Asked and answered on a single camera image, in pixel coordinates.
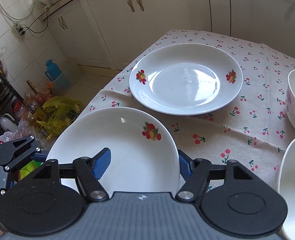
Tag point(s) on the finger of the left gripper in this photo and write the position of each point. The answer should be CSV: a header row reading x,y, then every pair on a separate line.
x,y
15,154

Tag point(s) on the white power strip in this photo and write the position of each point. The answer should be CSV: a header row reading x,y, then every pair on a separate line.
x,y
19,29

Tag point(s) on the cherry print tablecloth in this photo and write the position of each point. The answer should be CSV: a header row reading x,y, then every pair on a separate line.
x,y
254,128

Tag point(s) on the right gripper blue black right finger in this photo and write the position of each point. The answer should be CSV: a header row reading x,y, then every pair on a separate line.
x,y
199,172

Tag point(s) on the right gripper blue black left finger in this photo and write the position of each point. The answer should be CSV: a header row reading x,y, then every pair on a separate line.
x,y
77,181

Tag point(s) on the blue thermos jug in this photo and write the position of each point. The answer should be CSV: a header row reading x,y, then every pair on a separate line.
x,y
53,71

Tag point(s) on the yellow plastic bag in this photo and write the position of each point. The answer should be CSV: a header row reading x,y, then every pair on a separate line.
x,y
60,112

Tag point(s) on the white kitchen cabinets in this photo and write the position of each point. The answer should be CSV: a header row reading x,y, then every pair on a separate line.
x,y
112,33

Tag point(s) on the white kettle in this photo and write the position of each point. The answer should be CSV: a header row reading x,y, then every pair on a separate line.
x,y
7,122

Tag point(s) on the white plate with fruit print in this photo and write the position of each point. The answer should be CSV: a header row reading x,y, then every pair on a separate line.
x,y
144,157

